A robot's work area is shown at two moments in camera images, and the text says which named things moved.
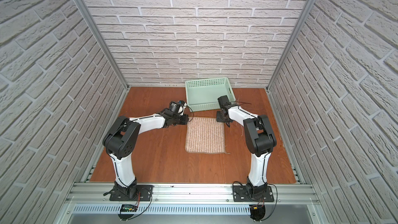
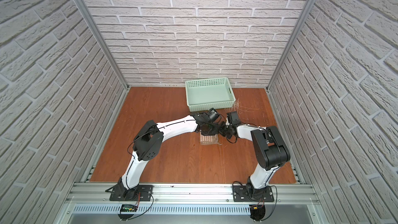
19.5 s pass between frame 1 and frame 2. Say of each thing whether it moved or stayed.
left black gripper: moved
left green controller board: stayed
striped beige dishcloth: moved
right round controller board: stayed
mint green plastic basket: stayed
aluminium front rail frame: stayed
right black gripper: moved
